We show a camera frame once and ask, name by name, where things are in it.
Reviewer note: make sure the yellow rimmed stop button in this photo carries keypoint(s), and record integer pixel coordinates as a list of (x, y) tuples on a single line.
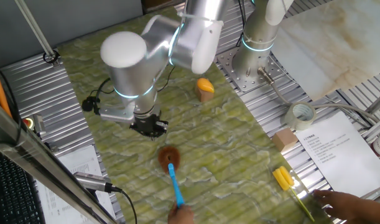
[(28, 123)]

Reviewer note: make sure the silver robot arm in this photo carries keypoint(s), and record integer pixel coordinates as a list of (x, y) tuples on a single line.
[(130, 77)]

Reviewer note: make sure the green marble pattern mat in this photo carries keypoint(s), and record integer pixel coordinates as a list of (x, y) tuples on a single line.
[(208, 140)]

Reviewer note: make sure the person right hand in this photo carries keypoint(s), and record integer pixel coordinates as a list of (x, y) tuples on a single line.
[(342, 207)]

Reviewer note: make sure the cardboard box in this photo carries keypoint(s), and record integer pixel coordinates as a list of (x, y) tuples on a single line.
[(284, 140)]

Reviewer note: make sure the thin aluminium pole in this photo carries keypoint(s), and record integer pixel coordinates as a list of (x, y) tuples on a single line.
[(34, 28)]

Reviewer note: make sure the person left hand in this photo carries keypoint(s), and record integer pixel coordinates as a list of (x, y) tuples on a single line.
[(182, 216)]

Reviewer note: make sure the black keyboard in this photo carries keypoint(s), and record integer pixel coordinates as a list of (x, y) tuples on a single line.
[(9, 193)]

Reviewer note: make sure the clear packing tape roll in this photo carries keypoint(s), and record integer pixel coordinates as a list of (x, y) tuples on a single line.
[(293, 123)]

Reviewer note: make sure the white instruction paper sheet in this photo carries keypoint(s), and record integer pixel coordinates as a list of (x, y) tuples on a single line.
[(342, 155)]

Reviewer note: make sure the aluminium profile bar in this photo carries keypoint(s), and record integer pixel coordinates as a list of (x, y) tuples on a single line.
[(376, 129), (379, 102)]

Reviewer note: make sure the printed table paper sheet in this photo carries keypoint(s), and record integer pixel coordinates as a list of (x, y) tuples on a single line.
[(81, 161)]

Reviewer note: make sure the steel frame bar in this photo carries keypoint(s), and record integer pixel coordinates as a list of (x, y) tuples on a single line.
[(37, 158)]

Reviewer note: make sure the yellow sponge brush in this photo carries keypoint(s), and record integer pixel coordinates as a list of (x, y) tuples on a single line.
[(282, 179)]

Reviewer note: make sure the person right forearm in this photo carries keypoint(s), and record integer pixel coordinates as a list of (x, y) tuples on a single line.
[(376, 213)]

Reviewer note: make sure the white marble board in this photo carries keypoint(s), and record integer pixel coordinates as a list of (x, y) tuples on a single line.
[(332, 46)]

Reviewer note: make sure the small grey metal box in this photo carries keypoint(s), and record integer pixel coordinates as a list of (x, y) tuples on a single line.
[(39, 124)]

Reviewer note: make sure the yellow toy mango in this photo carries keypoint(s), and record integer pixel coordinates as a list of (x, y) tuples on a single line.
[(206, 84)]

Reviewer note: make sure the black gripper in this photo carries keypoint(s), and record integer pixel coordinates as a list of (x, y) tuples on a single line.
[(149, 126)]

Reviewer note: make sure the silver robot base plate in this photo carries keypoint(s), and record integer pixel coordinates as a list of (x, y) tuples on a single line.
[(227, 67)]

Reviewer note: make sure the small wooden block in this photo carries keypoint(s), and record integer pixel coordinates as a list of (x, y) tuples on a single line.
[(203, 96)]

